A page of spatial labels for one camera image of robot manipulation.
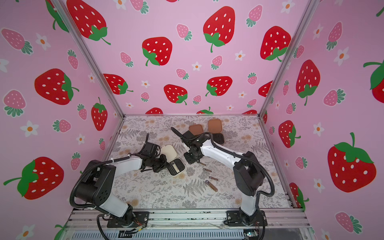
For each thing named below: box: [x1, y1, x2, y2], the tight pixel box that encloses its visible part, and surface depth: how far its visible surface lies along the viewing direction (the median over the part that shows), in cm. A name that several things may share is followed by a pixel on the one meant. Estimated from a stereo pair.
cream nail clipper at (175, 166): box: [170, 161, 180, 174], surface depth 93 cm
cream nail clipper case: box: [160, 144, 186, 177], surface depth 95 cm
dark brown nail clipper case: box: [208, 119, 225, 145], surface depth 113 cm
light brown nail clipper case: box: [189, 124, 204, 136], surface depth 117 cm
